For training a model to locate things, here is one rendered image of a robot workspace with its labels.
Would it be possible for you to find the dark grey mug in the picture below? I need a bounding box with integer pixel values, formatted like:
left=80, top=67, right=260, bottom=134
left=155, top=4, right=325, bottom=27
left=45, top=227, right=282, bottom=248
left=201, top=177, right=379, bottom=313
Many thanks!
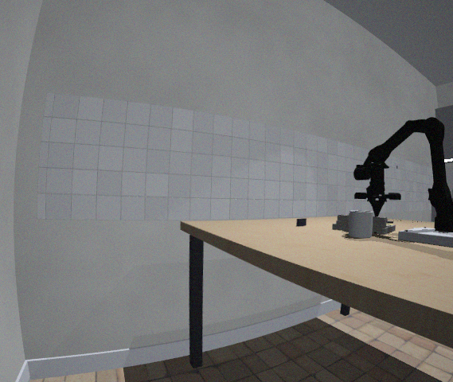
left=348, top=211, right=373, bottom=238

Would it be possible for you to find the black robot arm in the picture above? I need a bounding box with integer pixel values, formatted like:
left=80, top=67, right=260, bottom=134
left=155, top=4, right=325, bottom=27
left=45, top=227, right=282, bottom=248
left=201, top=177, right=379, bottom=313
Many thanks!
left=353, top=117, right=453, bottom=232

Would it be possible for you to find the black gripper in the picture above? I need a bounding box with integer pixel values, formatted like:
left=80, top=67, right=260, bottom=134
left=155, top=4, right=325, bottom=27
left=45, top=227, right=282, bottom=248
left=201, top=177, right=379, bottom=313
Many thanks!
left=354, top=179, right=401, bottom=216

